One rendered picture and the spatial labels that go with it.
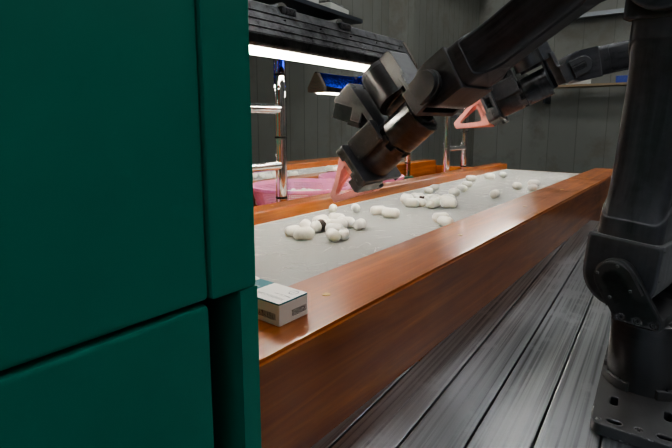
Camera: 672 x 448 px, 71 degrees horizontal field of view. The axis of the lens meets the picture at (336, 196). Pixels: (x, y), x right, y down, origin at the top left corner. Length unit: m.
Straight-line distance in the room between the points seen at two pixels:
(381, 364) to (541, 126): 7.86
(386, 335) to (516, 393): 0.14
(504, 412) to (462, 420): 0.04
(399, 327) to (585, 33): 7.90
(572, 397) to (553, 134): 7.77
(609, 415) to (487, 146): 8.05
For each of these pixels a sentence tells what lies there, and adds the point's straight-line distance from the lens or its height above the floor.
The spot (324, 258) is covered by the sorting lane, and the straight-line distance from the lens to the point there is 0.67.
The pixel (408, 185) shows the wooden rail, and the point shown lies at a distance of 1.33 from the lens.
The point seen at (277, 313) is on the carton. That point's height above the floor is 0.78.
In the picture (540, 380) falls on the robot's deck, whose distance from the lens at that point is 0.55.
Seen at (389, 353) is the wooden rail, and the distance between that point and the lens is 0.49.
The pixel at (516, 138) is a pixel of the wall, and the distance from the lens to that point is 8.35.
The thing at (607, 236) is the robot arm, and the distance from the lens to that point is 0.51.
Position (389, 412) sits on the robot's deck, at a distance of 0.47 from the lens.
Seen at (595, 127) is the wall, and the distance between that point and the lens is 8.16.
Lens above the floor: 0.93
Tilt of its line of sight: 9 degrees down
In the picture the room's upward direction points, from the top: straight up
